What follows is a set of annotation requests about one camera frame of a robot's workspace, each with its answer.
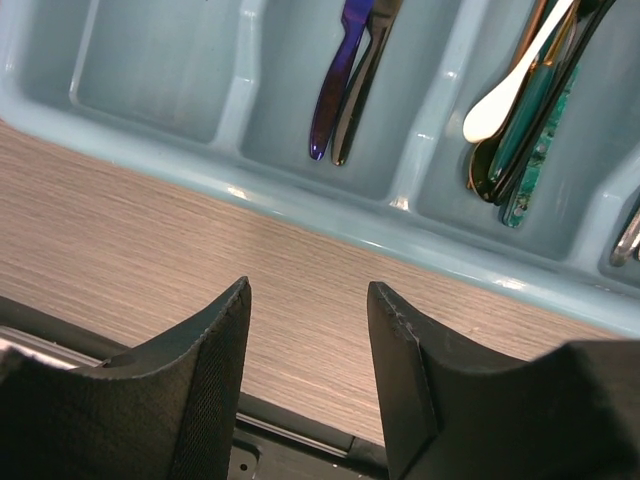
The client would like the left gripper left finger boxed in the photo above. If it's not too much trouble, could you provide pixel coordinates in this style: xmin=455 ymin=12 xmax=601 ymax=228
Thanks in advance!
xmin=1 ymin=278 xmax=251 ymax=479

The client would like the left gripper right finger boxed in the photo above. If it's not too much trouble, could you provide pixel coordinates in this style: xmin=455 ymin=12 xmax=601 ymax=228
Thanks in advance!
xmin=367 ymin=282 xmax=639 ymax=479

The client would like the black spoon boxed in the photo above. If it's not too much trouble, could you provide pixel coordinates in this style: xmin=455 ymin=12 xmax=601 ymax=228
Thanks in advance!
xmin=467 ymin=1 xmax=613 ymax=205

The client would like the white ceramic spoon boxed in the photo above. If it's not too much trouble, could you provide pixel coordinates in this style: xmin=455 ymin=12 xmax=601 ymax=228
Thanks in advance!
xmin=463 ymin=0 xmax=573 ymax=143

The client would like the blue plastic cutlery tray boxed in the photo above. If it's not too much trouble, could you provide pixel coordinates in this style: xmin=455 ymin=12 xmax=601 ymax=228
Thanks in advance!
xmin=1 ymin=1 xmax=639 ymax=336

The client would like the black knife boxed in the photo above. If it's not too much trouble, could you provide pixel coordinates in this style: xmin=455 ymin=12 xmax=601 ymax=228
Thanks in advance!
xmin=331 ymin=0 xmax=403 ymax=166

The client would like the purple handled utensil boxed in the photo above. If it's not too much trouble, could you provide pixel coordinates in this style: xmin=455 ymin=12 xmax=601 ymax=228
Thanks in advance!
xmin=309 ymin=0 xmax=374 ymax=161

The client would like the gold spoon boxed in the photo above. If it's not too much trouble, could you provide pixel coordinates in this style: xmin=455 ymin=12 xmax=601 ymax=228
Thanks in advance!
xmin=509 ymin=0 xmax=548 ymax=69

